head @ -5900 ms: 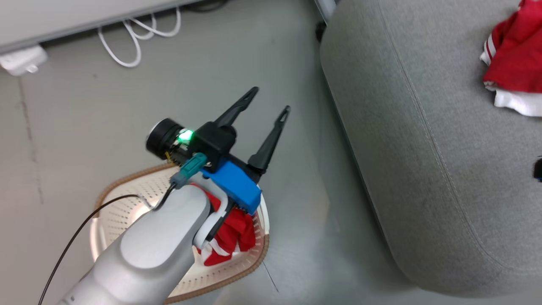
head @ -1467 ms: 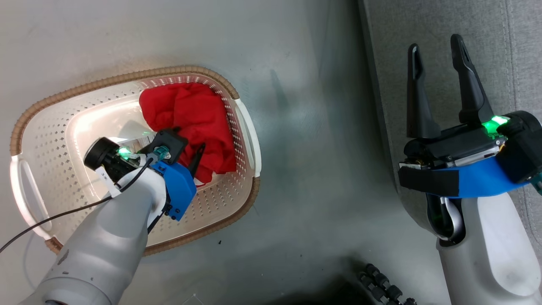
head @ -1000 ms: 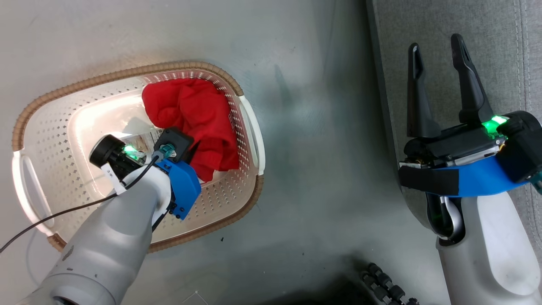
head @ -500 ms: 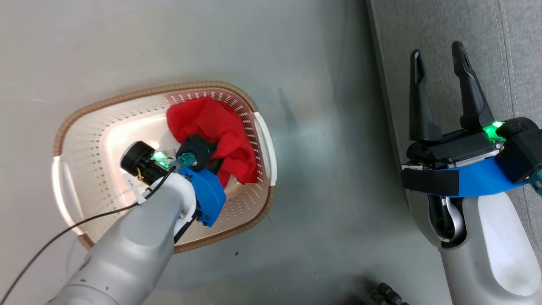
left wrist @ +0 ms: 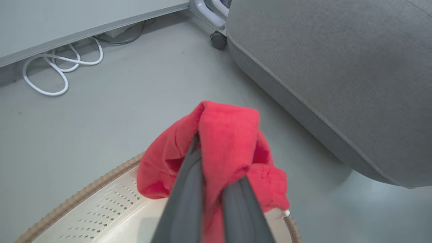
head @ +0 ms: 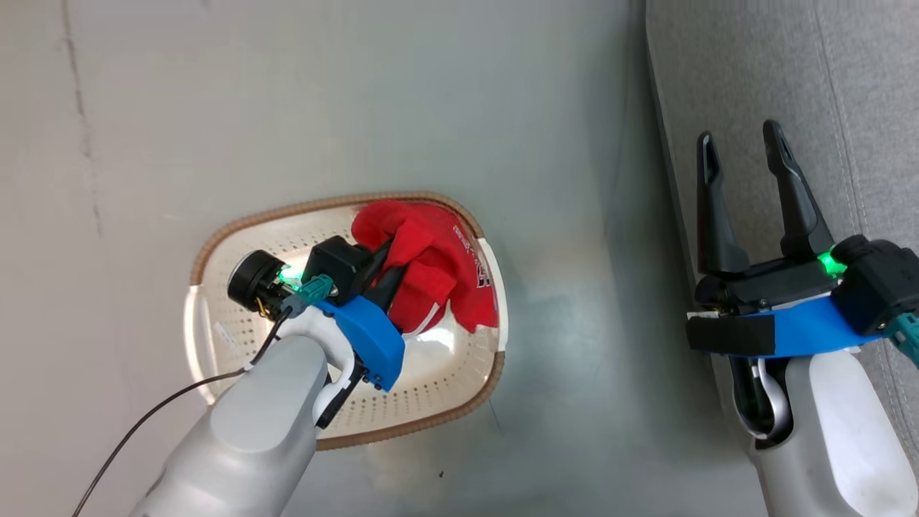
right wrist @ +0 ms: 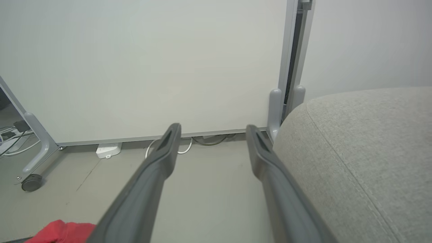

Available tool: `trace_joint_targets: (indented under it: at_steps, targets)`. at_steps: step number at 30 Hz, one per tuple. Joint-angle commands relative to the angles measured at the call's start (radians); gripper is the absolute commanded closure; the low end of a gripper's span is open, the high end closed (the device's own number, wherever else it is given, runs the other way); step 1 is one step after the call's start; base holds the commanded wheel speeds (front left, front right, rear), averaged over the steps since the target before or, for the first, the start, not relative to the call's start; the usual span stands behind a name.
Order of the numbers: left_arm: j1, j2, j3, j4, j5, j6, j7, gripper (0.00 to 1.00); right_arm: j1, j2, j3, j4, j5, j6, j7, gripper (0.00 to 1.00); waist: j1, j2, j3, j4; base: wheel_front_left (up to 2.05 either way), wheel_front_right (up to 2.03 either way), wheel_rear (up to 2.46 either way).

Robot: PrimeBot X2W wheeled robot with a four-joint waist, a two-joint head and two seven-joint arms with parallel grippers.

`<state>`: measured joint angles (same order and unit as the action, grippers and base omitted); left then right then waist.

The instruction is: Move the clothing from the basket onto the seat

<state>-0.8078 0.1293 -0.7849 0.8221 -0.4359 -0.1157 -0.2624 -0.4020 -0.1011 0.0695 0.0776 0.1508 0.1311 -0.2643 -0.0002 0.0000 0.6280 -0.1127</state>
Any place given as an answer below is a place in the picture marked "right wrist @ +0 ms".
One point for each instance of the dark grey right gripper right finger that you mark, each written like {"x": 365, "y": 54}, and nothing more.
{"x": 280, "y": 195}

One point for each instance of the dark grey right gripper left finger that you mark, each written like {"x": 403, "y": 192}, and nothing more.
{"x": 145, "y": 189}

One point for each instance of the red cloth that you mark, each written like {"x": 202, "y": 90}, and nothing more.
{"x": 62, "y": 233}

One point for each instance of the grey fabric sofa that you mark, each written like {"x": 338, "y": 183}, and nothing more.
{"x": 364, "y": 162}

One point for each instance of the white power strip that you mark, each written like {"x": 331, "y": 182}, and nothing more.
{"x": 108, "y": 150}

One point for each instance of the grey partition foot with caster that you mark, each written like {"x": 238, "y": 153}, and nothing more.
{"x": 40, "y": 145}

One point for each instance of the black caster wheel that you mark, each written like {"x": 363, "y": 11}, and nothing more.
{"x": 31, "y": 182}

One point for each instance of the wide white partition panel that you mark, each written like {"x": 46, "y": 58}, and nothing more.
{"x": 141, "y": 60}

